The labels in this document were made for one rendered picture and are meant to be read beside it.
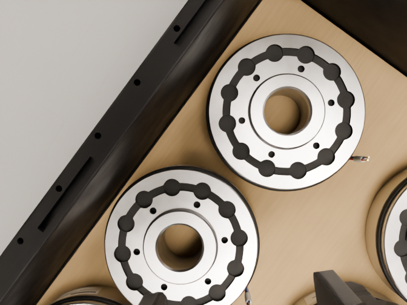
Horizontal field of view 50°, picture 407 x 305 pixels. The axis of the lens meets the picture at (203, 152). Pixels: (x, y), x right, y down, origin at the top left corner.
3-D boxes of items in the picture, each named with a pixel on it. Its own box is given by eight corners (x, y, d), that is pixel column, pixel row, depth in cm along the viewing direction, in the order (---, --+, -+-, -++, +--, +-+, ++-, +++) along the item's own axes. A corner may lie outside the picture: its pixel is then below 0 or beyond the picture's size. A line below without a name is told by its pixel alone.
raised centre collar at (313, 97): (296, 164, 28) (298, 164, 27) (232, 122, 28) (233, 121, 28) (339, 101, 28) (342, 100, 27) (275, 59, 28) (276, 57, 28)
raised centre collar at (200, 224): (188, 298, 28) (187, 301, 28) (128, 252, 29) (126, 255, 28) (233, 238, 28) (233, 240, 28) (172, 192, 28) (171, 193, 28)
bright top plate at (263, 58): (306, 219, 29) (307, 220, 28) (178, 134, 29) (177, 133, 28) (393, 90, 28) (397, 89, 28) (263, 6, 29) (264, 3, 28)
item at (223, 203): (197, 350, 29) (196, 354, 28) (76, 258, 29) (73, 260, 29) (288, 229, 29) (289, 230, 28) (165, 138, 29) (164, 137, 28)
